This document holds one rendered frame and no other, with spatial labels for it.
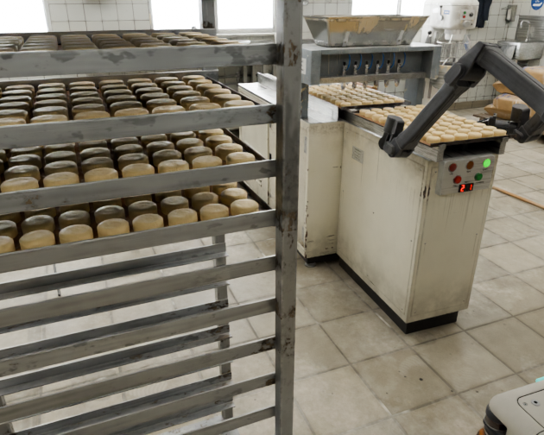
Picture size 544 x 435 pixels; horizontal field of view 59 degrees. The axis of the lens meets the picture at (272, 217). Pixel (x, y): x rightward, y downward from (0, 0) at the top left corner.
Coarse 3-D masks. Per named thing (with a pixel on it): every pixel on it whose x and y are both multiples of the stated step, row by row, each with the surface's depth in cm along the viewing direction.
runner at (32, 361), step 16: (256, 304) 89; (272, 304) 91; (176, 320) 84; (192, 320) 85; (208, 320) 87; (224, 320) 88; (112, 336) 80; (128, 336) 82; (144, 336) 83; (160, 336) 84; (48, 352) 77; (64, 352) 78; (80, 352) 79; (96, 352) 80; (0, 368) 75; (16, 368) 76; (32, 368) 77
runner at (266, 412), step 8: (264, 408) 101; (272, 408) 102; (240, 416) 99; (248, 416) 100; (256, 416) 101; (264, 416) 102; (272, 416) 103; (216, 424) 97; (224, 424) 98; (232, 424) 99; (240, 424) 100; (248, 424) 101; (184, 432) 99; (192, 432) 96; (200, 432) 96; (208, 432) 97; (216, 432) 98
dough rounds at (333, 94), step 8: (312, 88) 279; (320, 88) 280; (328, 88) 281; (336, 88) 284; (360, 88) 282; (368, 88) 279; (320, 96) 263; (328, 96) 258; (336, 96) 260; (344, 96) 257; (352, 96) 257; (360, 96) 259; (368, 96) 257; (376, 96) 257; (384, 96) 258; (336, 104) 245; (344, 104) 239; (352, 104) 242; (360, 104) 241
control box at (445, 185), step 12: (468, 156) 187; (480, 156) 187; (492, 156) 188; (444, 168) 183; (456, 168) 184; (480, 168) 188; (492, 168) 191; (444, 180) 185; (468, 180) 189; (480, 180) 191; (444, 192) 187; (456, 192) 189
